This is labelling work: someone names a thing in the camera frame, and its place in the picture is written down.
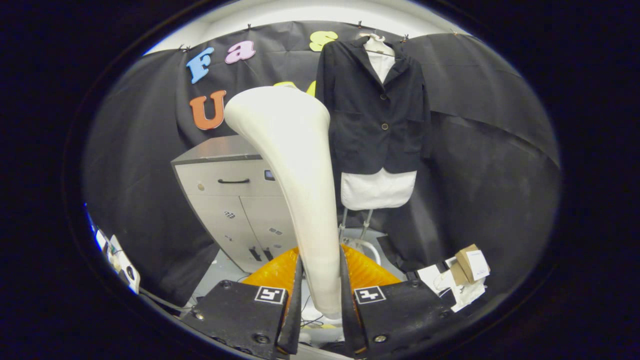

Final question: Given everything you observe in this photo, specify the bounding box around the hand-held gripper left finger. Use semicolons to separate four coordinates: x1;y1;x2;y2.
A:
181;245;303;360

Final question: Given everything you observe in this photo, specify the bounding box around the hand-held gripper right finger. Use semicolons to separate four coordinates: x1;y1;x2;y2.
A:
340;245;463;360

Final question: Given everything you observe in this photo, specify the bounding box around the white garment steamer head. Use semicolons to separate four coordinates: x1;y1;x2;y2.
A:
223;85;343;320

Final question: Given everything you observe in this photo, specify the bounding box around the black jacket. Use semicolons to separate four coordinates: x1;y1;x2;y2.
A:
315;36;433;176

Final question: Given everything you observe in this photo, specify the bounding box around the metal mannequin stand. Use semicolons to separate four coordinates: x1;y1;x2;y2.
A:
339;207;373;251

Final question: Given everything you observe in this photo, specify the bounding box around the grey cabinet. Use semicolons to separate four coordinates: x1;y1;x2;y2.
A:
171;135;301;274

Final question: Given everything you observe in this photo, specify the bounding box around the white mannequin torso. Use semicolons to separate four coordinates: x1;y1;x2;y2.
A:
340;34;418;211

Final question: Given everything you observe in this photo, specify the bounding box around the black backdrop cloth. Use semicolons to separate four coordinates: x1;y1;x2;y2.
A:
82;20;561;306

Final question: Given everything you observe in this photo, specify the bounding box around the white wall device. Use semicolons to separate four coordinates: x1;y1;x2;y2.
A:
92;227;142;295

